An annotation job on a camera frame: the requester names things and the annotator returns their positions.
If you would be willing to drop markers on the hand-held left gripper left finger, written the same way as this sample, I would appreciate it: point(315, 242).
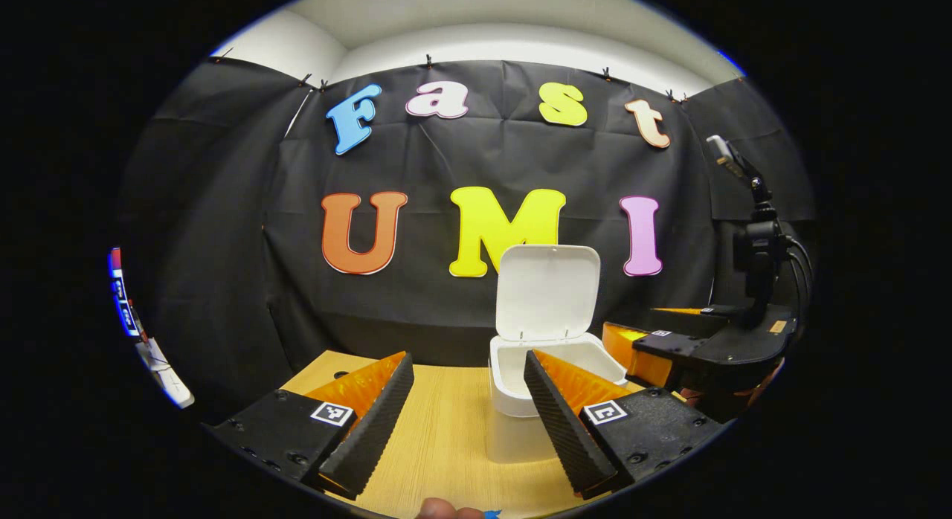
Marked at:
point(379, 422)

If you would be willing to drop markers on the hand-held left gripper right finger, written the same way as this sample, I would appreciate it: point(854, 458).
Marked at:
point(558, 422)

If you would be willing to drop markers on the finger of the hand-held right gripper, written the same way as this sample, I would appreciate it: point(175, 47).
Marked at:
point(673, 346)
point(714, 310)

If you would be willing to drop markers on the white desktop garbage bin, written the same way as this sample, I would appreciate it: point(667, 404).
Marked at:
point(547, 292)

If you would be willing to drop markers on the wooden desktop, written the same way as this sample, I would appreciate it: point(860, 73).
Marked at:
point(446, 445)

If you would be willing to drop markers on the black backdrop cloth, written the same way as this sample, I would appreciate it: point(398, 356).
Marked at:
point(446, 155)

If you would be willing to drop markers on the computer monitor screen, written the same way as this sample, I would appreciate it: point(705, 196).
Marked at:
point(123, 303)

